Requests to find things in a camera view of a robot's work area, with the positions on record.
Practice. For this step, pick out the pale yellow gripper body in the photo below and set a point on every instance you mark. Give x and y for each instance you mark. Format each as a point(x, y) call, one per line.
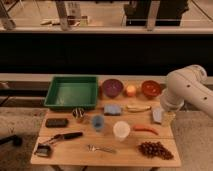
point(167, 118)

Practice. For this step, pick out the yellow red apple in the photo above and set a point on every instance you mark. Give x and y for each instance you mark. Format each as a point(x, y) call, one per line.
point(130, 90)

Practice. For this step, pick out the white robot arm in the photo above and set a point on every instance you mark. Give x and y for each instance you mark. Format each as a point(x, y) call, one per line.
point(186, 84)

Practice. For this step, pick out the white plastic cup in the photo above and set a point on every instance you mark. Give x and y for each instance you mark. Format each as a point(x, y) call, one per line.
point(121, 130)

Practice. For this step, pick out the blue plastic cup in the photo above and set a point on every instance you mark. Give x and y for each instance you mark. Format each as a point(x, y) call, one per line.
point(98, 122)

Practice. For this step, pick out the red bowl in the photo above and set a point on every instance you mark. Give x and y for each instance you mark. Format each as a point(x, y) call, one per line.
point(151, 89)

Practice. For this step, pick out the bunch of dark grapes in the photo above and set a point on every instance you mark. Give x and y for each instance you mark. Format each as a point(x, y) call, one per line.
point(155, 149)

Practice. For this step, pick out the yellow banana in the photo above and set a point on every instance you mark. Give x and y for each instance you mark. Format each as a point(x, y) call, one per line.
point(138, 108)

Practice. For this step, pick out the blue sponge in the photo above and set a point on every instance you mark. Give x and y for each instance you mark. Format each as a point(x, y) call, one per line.
point(112, 110)

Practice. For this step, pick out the purple bowl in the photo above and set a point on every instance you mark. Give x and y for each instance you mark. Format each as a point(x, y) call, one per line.
point(112, 87)

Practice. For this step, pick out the silver fork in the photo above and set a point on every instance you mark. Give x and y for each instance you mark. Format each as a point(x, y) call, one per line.
point(94, 148)

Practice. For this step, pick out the striped ball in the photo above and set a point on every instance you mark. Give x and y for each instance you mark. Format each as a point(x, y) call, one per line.
point(78, 113)

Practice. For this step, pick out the green plastic tray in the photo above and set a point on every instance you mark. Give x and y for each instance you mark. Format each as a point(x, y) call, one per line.
point(72, 92)

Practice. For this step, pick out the black rectangular case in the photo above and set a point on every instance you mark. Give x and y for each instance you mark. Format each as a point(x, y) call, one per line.
point(56, 123)

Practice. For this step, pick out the black object on floor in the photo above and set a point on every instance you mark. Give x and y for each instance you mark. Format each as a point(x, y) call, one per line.
point(14, 139)

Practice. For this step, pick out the black handled knife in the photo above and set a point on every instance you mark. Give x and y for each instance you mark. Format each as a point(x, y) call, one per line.
point(66, 136)

